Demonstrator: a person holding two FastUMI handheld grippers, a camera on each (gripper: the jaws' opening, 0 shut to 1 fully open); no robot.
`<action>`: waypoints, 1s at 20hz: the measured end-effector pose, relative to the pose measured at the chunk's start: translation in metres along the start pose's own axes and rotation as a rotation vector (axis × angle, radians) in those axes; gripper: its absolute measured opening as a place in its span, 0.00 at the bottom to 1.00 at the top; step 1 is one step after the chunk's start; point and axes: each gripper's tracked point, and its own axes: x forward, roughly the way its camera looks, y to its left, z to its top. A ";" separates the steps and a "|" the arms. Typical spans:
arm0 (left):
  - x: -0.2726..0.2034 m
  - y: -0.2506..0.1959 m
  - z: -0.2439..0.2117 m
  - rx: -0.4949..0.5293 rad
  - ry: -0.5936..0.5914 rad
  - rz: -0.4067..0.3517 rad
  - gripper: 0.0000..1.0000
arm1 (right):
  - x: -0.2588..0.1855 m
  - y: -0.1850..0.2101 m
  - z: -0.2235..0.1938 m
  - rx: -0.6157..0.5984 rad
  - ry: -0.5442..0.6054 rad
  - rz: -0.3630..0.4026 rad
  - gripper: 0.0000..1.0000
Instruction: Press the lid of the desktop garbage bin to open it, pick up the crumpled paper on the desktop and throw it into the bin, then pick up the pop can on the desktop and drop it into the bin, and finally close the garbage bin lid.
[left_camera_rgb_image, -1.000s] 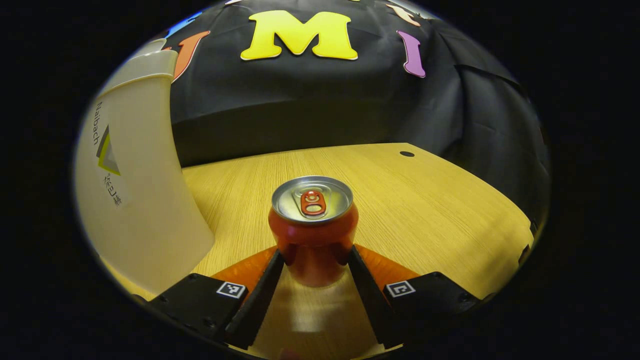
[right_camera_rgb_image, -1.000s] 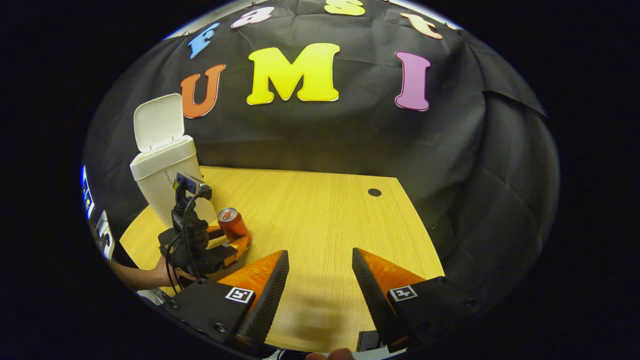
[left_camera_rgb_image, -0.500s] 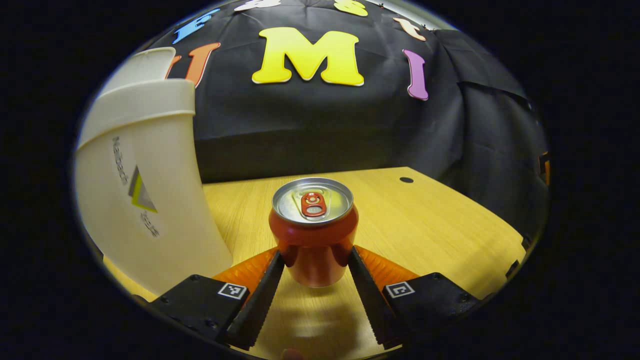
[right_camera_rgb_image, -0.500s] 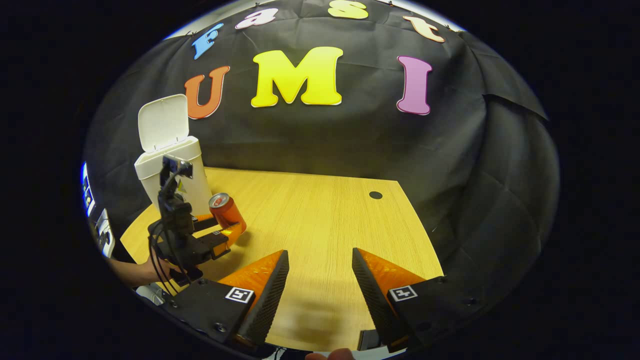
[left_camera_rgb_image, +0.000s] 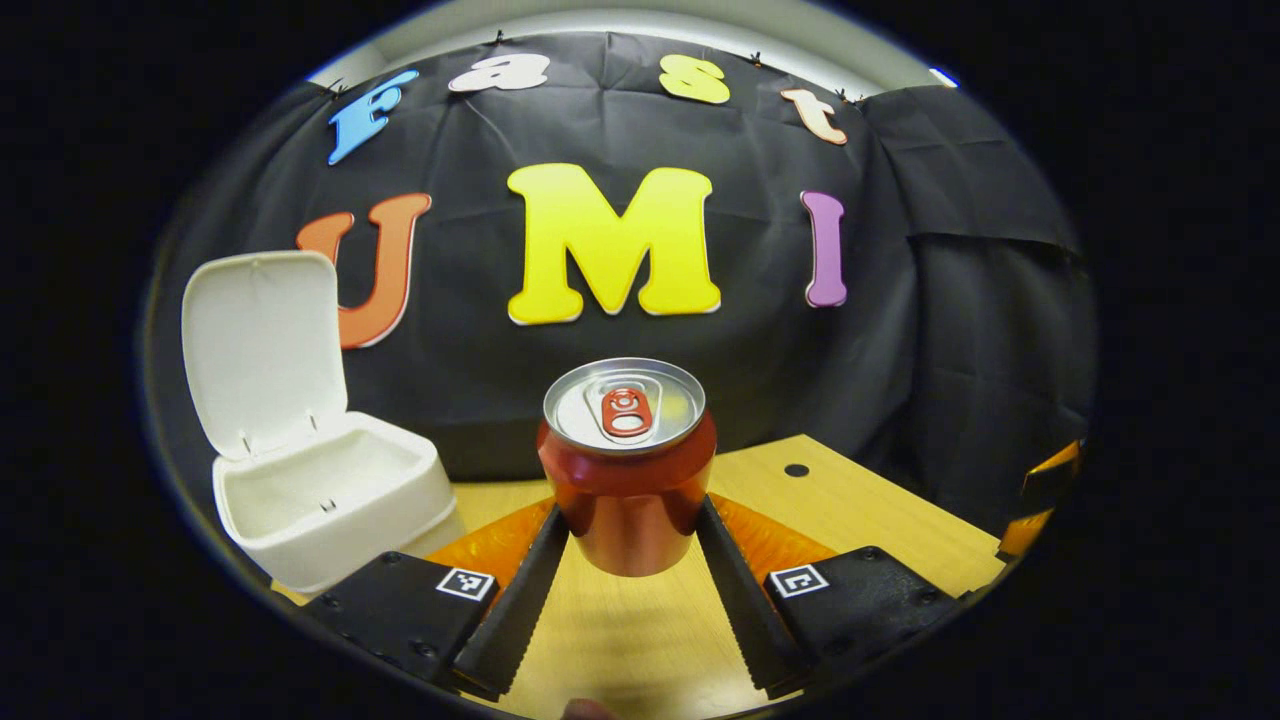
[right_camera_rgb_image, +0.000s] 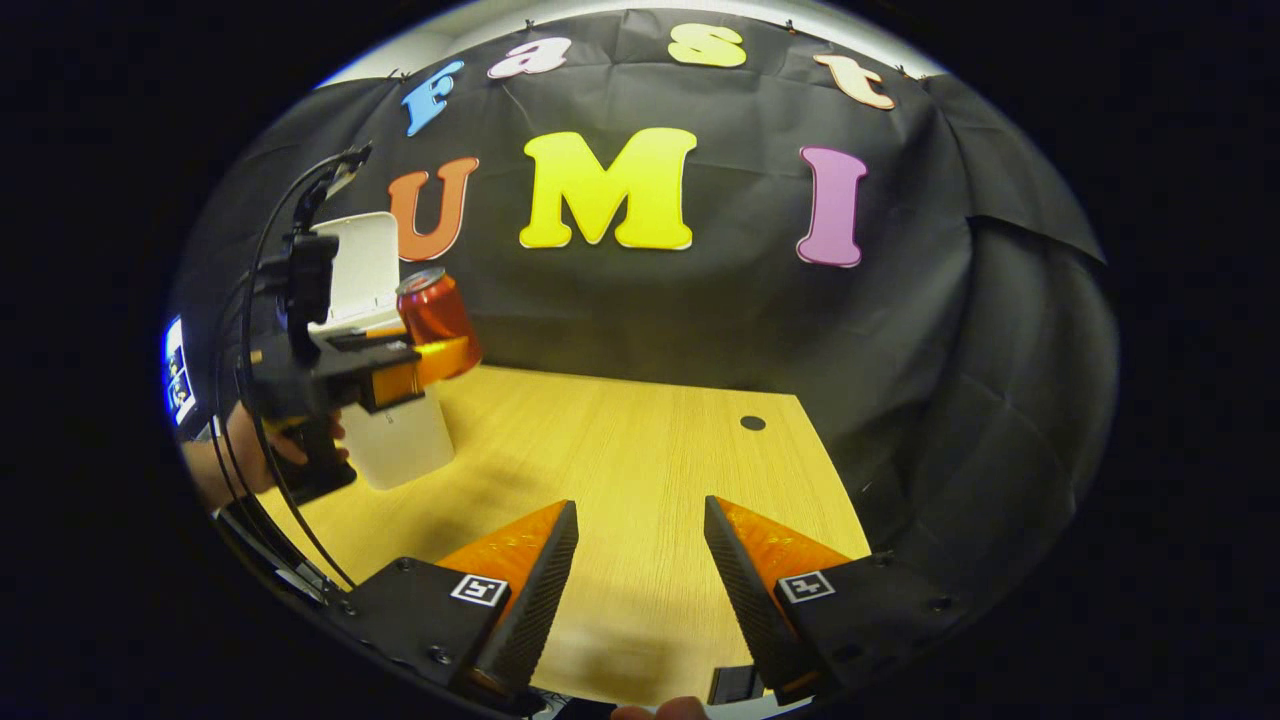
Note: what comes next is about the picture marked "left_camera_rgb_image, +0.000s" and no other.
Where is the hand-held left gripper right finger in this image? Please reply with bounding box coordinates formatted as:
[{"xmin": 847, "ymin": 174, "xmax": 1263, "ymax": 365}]
[{"xmin": 695, "ymin": 494, "xmax": 971, "ymax": 698}]

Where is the wooden desktop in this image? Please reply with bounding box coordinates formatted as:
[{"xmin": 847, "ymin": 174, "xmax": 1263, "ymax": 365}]
[{"xmin": 270, "ymin": 433, "xmax": 1006, "ymax": 720}]

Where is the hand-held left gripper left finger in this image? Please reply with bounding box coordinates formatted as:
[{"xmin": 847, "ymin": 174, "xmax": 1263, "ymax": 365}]
[{"xmin": 300, "ymin": 498, "xmax": 571, "ymax": 701}]

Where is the white desktop garbage bin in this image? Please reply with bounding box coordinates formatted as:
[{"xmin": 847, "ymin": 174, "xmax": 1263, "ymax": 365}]
[{"xmin": 181, "ymin": 250, "xmax": 466, "ymax": 598}]

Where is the red pop can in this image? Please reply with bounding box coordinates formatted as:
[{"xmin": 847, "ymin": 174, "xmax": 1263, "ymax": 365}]
[{"xmin": 537, "ymin": 357, "xmax": 718, "ymax": 578}]

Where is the black backdrop cloth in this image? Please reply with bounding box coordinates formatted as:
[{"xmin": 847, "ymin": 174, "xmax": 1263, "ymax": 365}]
[{"xmin": 145, "ymin": 30, "xmax": 1101, "ymax": 541}]

